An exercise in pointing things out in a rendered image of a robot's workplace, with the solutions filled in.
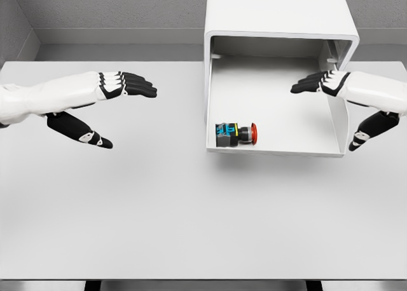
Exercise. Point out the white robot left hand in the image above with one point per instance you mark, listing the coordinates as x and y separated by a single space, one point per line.
73 91

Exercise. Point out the white tabletop storage cabinet shell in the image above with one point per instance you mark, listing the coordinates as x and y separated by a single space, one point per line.
273 11

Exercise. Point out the red button load switch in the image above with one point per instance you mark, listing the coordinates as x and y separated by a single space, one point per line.
237 134

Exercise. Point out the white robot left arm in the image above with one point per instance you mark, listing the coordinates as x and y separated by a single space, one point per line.
14 105

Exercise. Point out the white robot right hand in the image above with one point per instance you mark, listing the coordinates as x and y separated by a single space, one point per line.
369 89

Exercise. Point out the white cabinet drawer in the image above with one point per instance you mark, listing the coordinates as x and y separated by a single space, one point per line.
270 97

